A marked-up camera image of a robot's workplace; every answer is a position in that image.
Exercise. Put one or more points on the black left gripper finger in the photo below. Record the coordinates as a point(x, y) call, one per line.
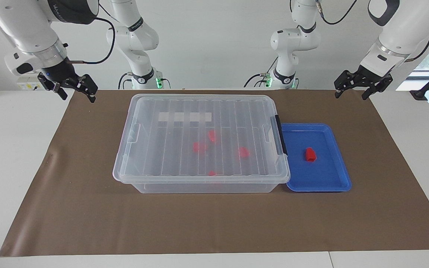
point(380, 83)
point(345, 80)

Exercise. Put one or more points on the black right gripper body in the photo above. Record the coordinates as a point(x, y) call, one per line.
point(62, 72)

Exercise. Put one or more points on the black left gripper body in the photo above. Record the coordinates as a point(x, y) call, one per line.
point(371, 73)

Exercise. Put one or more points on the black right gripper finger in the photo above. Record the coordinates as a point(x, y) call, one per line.
point(52, 86)
point(88, 85)

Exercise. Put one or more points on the clear ribbed plastic box lid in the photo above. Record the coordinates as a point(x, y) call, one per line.
point(162, 156)

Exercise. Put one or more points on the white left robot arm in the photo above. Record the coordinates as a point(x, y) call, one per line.
point(404, 33)

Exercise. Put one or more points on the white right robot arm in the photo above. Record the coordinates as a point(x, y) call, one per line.
point(32, 29)

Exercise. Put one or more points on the blue plastic tray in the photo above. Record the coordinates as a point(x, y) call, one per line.
point(326, 175)

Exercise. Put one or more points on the clear plastic storage box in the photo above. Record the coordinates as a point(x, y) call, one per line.
point(207, 188)

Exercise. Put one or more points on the white power strip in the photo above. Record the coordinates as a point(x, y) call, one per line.
point(28, 83)

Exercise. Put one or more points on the brown paper table mat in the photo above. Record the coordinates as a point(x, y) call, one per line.
point(199, 223)

